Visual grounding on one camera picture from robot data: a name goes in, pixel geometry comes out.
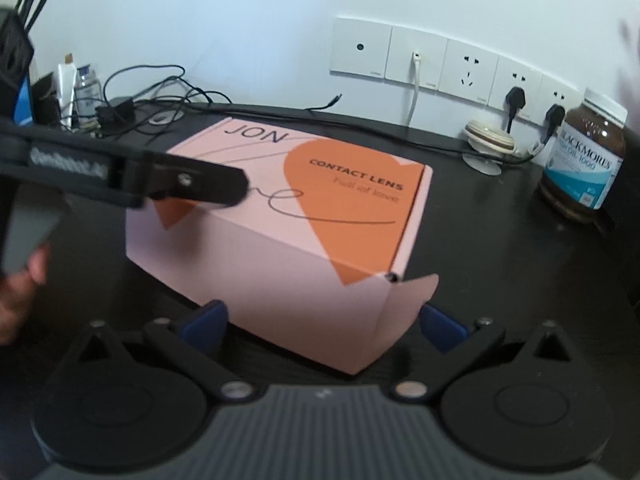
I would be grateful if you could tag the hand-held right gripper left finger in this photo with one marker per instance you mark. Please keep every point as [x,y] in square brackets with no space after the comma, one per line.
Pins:
[207,325]

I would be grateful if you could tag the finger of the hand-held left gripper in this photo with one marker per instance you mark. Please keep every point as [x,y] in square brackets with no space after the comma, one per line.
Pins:
[210,182]

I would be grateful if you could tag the black rectangular device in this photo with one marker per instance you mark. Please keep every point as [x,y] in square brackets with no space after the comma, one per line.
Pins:
[46,100]

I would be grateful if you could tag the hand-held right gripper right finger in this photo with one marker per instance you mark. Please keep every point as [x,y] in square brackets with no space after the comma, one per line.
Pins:
[442,327]

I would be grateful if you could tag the grey desk grommet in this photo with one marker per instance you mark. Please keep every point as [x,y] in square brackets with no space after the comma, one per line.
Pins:
[165,119]

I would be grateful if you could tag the black power adapter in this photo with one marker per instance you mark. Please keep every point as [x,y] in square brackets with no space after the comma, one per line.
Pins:
[117,110]

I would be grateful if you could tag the person's left hand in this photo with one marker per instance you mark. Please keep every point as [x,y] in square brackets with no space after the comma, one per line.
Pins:
[17,305]

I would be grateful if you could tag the pink cardboard box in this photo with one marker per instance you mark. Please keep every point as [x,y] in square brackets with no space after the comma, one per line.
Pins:
[275,260]

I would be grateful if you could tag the black wall plug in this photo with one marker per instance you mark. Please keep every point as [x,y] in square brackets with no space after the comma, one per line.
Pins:
[515,97]
[554,115]

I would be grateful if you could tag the white tube gold cap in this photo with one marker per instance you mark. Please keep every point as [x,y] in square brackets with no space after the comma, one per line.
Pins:
[66,85]

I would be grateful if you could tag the brown supplement bottle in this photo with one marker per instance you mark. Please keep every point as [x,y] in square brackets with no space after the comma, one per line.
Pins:
[582,160]

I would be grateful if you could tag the beige round reel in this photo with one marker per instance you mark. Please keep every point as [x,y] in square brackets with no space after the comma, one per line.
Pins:
[490,135]

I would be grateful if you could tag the black desktop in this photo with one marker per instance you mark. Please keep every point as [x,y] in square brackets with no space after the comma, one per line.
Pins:
[475,260]

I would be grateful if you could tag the small clear bottle blue cap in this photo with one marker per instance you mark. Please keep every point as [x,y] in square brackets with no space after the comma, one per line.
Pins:
[87,90]

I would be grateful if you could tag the white wall socket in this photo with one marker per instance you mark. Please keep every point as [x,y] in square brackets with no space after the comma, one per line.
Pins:
[547,87]
[452,60]
[535,105]

